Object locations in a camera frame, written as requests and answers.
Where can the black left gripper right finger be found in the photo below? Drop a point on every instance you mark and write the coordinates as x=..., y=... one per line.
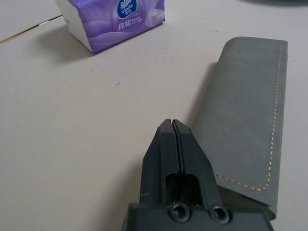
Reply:
x=195, y=158

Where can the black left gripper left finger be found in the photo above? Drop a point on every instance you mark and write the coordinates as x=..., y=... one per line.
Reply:
x=158, y=154

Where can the grey glasses case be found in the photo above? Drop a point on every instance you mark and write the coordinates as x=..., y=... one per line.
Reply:
x=247, y=108

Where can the purple tissue pack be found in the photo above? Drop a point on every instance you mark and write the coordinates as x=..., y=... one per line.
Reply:
x=120, y=31

